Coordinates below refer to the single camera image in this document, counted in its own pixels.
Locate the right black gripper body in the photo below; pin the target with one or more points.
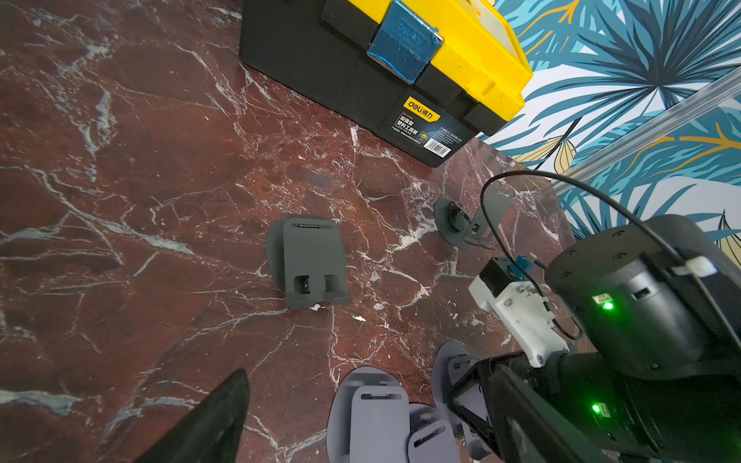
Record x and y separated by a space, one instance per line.
506 408

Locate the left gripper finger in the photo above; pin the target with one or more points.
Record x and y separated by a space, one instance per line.
211 432

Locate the dark grey stand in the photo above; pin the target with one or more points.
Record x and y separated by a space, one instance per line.
307 261
461 230

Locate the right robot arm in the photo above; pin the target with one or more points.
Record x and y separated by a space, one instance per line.
661 306

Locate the yellow black toolbox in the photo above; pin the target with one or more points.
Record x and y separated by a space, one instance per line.
424 76

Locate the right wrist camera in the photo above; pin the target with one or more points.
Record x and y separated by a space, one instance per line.
517 303

